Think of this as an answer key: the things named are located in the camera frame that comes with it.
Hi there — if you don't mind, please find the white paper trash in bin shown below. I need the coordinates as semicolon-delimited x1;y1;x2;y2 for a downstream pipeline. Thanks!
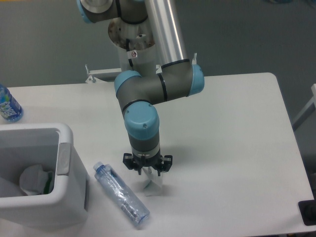
19;164;55;196

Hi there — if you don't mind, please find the white base bracket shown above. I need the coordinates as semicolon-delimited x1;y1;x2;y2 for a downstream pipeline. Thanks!
85;64;121;83
192;52;197;65

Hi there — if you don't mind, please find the blue labelled water bottle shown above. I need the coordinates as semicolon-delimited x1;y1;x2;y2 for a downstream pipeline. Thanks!
0;84;24;122

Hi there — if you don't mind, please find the white right base bracket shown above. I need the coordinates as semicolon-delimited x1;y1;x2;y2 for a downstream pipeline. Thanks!
192;52;197;65

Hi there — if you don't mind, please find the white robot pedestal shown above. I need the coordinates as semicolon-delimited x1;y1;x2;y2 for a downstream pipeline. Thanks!
108;18;158;77

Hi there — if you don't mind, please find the clear plastic bottle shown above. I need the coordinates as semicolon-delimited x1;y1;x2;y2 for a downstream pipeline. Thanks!
93;162;150;227

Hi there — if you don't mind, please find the white left base bracket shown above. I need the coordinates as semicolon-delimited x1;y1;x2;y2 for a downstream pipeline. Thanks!
85;64;121;83

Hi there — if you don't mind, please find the white frame at right edge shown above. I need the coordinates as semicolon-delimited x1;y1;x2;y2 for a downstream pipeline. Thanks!
292;83;316;131

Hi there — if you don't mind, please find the black clamp at table corner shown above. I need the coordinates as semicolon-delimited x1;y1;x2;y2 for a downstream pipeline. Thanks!
298;199;316;226

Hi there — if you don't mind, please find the black cable on pedestal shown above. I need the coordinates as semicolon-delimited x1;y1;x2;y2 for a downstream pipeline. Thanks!
125;38;135;71

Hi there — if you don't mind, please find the white trash can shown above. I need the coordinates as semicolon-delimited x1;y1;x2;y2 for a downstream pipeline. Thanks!
0;123;88;227

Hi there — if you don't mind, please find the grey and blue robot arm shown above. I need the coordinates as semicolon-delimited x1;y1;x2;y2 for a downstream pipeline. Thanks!
77;0;204;173

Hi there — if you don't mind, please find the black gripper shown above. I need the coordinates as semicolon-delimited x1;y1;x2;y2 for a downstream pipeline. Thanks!
122;151;173;176

